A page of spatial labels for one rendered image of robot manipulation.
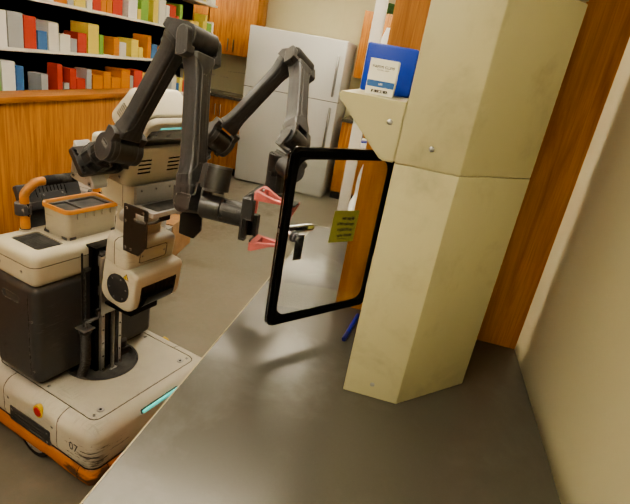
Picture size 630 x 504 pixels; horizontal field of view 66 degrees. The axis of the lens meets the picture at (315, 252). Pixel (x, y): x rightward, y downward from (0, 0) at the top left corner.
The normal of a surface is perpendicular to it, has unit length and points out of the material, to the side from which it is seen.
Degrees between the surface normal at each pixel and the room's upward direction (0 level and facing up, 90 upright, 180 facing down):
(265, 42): 90
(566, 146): 90
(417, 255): 90
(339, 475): 0
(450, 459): 0
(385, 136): 90
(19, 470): 0
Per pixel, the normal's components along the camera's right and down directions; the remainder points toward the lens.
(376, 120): -0.22, 0.32
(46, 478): 0.16, -0.92
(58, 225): -0.48, 0.28
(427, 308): 0.52, 0.39
